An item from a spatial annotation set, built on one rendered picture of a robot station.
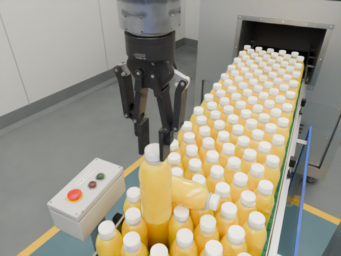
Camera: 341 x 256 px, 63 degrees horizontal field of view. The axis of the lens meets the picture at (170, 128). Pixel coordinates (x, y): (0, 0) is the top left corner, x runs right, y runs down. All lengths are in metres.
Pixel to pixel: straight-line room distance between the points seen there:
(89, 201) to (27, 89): 2.67
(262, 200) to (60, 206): 0.53
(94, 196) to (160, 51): 0.48
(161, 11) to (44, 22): 2.97
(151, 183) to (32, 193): 1.98
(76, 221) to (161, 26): 0.53
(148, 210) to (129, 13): 0.39
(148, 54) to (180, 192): 0.39
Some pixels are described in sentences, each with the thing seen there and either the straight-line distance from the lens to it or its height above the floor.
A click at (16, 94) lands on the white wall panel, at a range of 3.32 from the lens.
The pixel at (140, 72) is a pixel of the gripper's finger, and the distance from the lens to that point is 0.44.
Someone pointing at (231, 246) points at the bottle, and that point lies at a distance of 0.72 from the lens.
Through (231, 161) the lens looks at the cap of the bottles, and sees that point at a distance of 0.87.
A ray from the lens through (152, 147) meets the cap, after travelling 0.54.
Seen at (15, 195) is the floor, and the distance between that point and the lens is 2.52.
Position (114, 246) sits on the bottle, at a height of 1.05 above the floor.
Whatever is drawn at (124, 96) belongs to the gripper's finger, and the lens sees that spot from 0.49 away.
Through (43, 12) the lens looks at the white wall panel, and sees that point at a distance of 3.32.
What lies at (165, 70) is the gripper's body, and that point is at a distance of 0.43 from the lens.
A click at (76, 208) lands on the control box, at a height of 1.10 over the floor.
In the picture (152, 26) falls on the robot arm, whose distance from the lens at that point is 0.39.
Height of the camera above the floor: 1.66
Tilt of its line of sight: 35 degrees down
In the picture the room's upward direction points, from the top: straight up
